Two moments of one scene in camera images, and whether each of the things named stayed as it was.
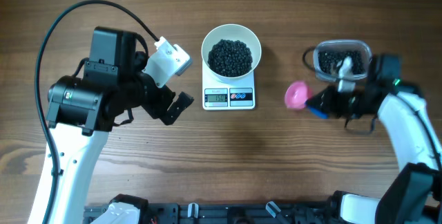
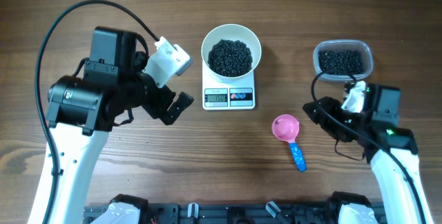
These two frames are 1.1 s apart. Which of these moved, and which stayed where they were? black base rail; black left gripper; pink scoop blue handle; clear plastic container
Moved: pink scoop blue handle
Stayed: clear plastic container; black left gripper; black base rail
